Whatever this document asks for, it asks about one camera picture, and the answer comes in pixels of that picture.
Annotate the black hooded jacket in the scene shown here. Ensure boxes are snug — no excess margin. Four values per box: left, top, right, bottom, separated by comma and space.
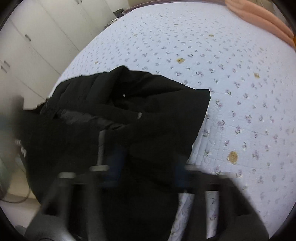
15, 66, 211, 240

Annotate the white wardrobe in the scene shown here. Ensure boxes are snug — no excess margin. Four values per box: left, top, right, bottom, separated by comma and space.
1, 0, 129, 112

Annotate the folded pink blanket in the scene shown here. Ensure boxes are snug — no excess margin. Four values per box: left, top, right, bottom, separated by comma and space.
225, 1, 295, 49

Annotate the grey bedside table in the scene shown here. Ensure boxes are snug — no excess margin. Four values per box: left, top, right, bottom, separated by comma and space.
104, 18, 119, 29

